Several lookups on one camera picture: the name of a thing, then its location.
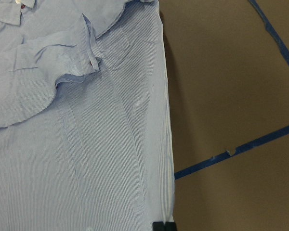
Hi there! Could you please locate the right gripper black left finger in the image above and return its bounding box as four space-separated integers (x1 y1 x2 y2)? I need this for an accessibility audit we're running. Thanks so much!
152 221 165 231

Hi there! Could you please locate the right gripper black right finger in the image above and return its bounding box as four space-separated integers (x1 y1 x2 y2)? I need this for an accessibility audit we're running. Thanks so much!
164 222 176 231

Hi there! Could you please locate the light blue striped shirt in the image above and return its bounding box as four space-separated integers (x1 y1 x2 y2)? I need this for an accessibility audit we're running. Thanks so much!
0 0 175 231

